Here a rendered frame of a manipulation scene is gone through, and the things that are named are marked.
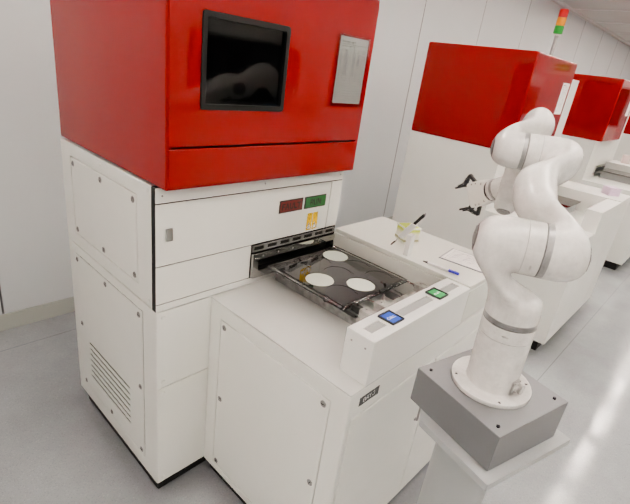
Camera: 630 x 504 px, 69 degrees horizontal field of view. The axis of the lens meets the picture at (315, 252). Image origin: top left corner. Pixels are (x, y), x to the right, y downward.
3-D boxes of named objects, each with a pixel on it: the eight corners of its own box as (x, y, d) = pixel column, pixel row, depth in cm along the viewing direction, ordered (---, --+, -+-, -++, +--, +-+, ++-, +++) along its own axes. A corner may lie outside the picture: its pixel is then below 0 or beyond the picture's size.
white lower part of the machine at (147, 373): (80, 398, 215) (66, 238, 183) (224, 340, 272) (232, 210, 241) (156, 501, 172) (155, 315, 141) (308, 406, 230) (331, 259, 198)
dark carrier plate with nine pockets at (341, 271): (271, 266, 165) (271, 265, 165) (333, 248, 190) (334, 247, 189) (342, 307, 145) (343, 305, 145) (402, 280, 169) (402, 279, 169)
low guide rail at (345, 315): (275, 279, 172) (275, 272, 171) (278, 278, 174) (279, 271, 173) (381, 342, 142) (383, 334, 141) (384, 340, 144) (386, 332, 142)
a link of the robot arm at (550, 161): (498, 281, 100) (579, 299, 96) (513, 241, 92) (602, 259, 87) (512, 159, 133) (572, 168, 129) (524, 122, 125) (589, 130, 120)
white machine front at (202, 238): (152, 309, 142) (151, 185, 127) (326, 256, 199) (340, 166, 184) (157, 314, 141) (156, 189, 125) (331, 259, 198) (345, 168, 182)
